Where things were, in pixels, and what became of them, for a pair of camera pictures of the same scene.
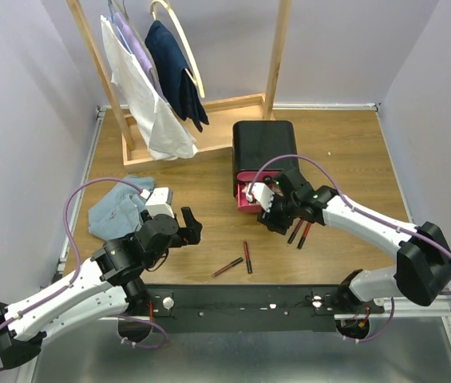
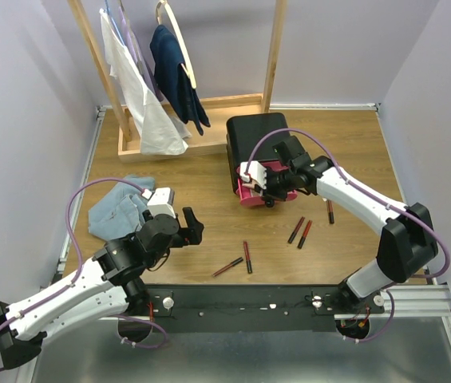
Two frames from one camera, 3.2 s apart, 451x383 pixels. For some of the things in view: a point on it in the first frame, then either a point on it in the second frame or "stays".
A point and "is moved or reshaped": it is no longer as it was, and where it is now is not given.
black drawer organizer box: [263, 145] is moved or reshaped
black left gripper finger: [189, 220] stays
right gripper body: [282, 211] → [278, 183]
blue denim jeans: [117, 214] stays
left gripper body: [183, 233] stays
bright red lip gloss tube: [304, 234] stays
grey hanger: [140, 42] → [139, 61]
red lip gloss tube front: [247, 258] stays
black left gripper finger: [190, 235] stays
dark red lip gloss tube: [294, 231] stays
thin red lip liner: [234, 262] stays
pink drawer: [244, 178] is moved or reshaped
